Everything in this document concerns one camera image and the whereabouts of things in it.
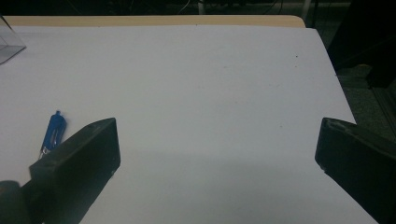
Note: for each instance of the clear acrylic organizer box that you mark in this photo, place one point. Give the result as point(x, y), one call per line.
point(9, 46)

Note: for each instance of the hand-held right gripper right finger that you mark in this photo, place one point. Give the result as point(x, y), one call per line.
point(358, 161)

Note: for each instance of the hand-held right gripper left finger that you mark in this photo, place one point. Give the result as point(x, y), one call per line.
point(77, 161)

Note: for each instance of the dark curtain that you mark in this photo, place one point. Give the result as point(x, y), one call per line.
point(367, 31)

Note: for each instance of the blue pen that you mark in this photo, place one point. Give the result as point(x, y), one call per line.
point(54, 130)

